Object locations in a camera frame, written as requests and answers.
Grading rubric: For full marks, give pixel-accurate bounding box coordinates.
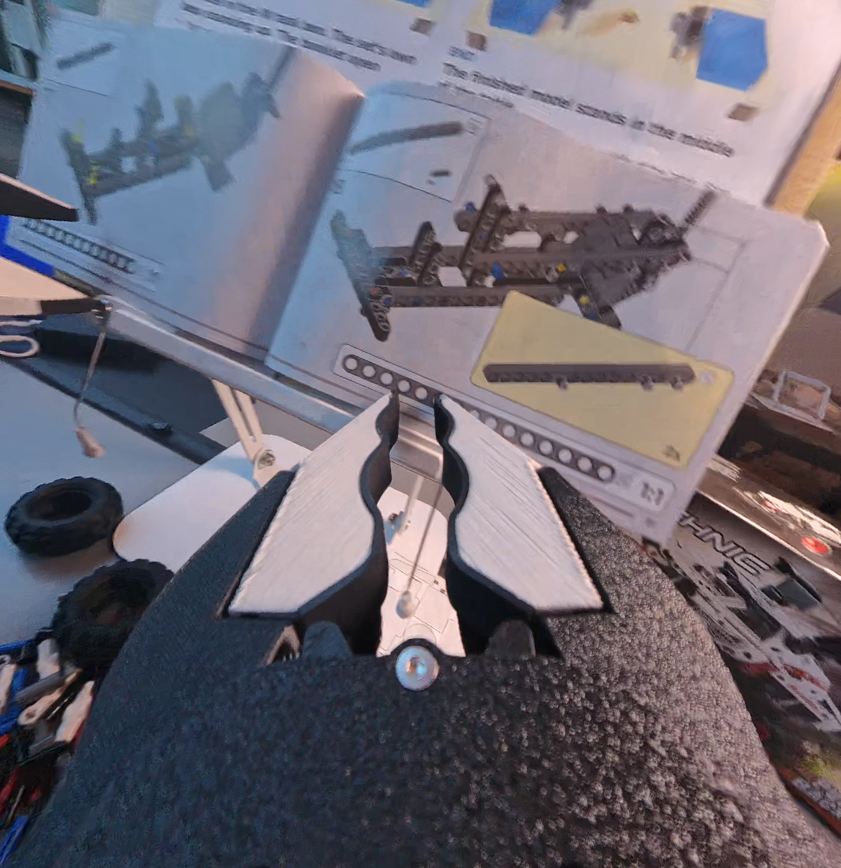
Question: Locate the printed instruction sheet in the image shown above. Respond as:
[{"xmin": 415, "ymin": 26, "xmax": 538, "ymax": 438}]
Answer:
[{"xmin": 156, "ymin": 0, "xmax": 841, "ymax": 204}]

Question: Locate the grey desk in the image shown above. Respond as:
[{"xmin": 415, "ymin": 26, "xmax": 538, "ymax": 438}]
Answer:
[{"xmin": 0, "ymin": 353, "xmax": 313, "ymax": 652}]

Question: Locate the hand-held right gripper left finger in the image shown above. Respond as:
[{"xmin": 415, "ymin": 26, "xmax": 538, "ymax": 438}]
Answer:
[{"xmin": 228, "ymin": 394, "xmax": 401, "ymax": 618}]

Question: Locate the pile of small toy parts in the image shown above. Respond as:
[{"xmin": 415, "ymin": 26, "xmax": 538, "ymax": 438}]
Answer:
[{"xmin": 0, "ymin": 637, "xmax": 96, "ymax": 868}]

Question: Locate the metal book stand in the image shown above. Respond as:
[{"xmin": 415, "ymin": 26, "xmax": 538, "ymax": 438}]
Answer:
[{"xmin": 73, "ymin": 297, "xmax": 465, "ymax": 657}]

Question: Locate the black toy tyre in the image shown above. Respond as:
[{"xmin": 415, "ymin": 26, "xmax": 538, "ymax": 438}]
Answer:
[
  {"xmin": 53, "ymin": 559, "xmax": 175, "ymax": 672},
  {"xmin": 5, "ymin": 476, "xmax": 124, "ymax": 558}
]

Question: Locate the black power adapter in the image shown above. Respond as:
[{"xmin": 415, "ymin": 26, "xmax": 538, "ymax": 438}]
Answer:
[{"xmin": 35, "ymin": 313, "xmax": 160, "ymax": 373}]

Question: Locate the toy truck box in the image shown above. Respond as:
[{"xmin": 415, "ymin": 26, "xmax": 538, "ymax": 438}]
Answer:
[{"xmin": 647, "ymin": 456, "xmax": 841, "ymax": 838}]

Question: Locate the white cable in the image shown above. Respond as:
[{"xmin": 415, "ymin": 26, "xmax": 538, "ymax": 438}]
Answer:
[{"xmin": 0, "ymin": 320, "xmax": 42, "ymax": 359}]

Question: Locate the white paper sheet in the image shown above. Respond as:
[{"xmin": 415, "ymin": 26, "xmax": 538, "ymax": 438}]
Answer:
[{"xmin": 0, "ymin": 254, "xmax": 99, "ymax": 316}]

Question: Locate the toy instruction booklet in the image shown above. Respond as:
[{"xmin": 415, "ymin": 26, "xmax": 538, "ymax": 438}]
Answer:
[{"xmin": 17, "ymin": 27, "xmax": 829, "ymax": 545}]

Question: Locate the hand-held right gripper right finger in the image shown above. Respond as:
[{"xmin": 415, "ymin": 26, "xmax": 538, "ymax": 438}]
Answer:
[{"xmin": 435, "ymin": 395, "xmax": 606, "ymax": 616}]

